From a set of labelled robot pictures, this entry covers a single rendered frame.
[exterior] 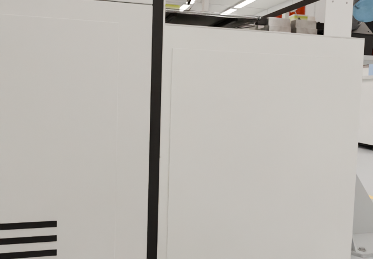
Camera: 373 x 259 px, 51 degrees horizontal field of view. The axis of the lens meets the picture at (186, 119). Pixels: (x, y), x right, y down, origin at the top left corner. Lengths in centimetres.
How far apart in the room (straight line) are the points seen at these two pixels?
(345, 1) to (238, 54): 41
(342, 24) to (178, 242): 79
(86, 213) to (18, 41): 34
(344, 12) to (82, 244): 97
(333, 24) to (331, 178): 46
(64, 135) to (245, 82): 50
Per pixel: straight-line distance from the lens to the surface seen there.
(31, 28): 78
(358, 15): 166
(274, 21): 138
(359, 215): 203
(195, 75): 100
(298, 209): 118
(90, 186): 79
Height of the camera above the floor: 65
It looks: 4 degrees down
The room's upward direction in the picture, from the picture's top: 2 degrees clockwise
